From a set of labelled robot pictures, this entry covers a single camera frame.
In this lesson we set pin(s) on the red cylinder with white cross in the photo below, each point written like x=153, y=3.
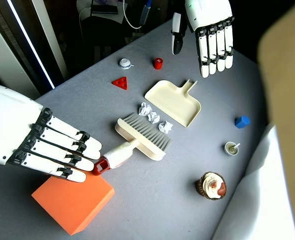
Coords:
x=158, y=64

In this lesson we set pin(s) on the tan board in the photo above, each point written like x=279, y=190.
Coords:
x=287, y=75

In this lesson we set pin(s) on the white and blue teacup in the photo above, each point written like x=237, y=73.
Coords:
x=124, y=63

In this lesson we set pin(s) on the black chair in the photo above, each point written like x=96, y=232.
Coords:
x=102, y=30

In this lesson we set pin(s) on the white light strip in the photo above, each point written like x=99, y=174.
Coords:
x=31, y=45

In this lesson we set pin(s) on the red triangle block with holes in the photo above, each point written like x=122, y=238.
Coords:
x=121, y=83

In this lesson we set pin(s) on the blue hexagonal block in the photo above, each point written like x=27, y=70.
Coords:
x=242, y=122

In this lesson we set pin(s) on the toy cupcake with cream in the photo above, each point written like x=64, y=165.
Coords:
x=212, y=186

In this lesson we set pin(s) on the orange foam block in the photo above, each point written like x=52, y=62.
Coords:
x=72, y=205

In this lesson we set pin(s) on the small white toy bowl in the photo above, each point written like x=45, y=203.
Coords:
x=229, y=149

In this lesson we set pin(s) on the cream plastic dustpan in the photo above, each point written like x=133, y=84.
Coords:
x=173, y=100

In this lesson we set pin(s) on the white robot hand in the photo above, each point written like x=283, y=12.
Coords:
x=210, y=15
x=17, y=130

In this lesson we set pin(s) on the black flat box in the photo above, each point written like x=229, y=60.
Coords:
x=104, y=8

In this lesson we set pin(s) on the white pillar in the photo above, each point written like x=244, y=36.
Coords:
x=49, y=37

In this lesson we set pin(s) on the small white toy spoon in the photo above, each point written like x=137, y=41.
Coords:
x=235, y=147

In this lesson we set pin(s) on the grey table cloth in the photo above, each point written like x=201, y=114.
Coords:
x=149, y=200

